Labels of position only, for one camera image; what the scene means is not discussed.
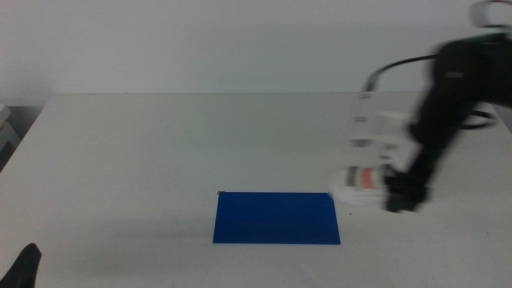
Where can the blue rectangular mat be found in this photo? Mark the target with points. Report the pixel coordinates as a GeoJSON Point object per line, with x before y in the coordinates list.
{"type": "Point", "coordinates": [276, 218]}

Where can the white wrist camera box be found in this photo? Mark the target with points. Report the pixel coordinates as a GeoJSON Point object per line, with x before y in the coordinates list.
{"type": "Point", "coordinates": [380, 128]}

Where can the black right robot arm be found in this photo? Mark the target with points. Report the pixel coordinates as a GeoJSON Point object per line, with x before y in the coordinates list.
{"type": "Point", "coordinates": [476, 68]}

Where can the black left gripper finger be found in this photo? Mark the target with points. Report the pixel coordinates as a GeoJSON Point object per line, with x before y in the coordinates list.
{"type": "Point", "coordinates": [25, 268]}

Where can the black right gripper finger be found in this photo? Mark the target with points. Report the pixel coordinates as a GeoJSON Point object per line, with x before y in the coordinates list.
{"type": "Point", "coordinates": [406, 194]}

